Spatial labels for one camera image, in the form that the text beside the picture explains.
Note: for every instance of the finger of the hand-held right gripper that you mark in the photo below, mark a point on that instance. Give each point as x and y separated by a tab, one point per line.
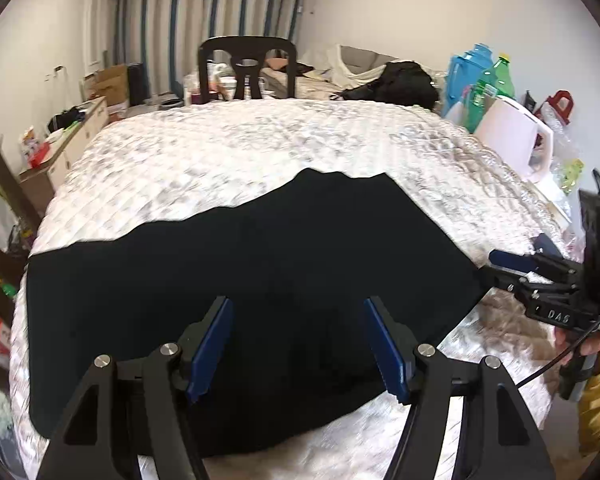
502	277
510	259

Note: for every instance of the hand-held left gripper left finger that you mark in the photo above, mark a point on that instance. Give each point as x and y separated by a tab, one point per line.
210	345

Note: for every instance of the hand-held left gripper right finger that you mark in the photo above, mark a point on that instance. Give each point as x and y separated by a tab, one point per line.
387	350

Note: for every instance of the black pants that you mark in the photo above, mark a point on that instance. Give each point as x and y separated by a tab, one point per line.
280	260

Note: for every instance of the green plastic bottle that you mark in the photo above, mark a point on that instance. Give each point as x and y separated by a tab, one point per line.
495	85

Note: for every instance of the blue plastic jug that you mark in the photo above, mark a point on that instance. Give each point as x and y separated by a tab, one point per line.
467	72

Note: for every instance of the black clothing pile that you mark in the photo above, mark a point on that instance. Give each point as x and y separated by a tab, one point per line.
405	82

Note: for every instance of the quilted floral tablecloth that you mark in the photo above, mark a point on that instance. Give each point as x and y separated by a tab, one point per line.
280	135

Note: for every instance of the white cabinet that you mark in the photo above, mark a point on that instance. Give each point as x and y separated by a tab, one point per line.
80	135

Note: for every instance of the white cloth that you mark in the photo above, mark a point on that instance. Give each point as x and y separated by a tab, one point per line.
345	67

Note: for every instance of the grey sofa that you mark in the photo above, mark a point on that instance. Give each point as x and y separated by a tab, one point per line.
360	55

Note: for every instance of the red box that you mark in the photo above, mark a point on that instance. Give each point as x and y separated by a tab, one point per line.
37	152

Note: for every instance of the black bag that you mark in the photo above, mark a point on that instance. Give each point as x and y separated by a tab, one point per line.
67	119

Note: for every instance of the white plastic bag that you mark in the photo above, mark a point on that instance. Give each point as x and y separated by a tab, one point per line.
220	77

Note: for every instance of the black speaker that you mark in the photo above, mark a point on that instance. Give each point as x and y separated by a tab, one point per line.
137	82

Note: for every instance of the dark wooden chair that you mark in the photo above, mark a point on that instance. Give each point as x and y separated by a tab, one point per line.
0	160
250	45

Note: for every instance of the cardboard box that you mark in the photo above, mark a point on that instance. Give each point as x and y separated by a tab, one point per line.
112	82

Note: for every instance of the striped curtain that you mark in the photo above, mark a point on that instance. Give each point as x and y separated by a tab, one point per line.
180	20

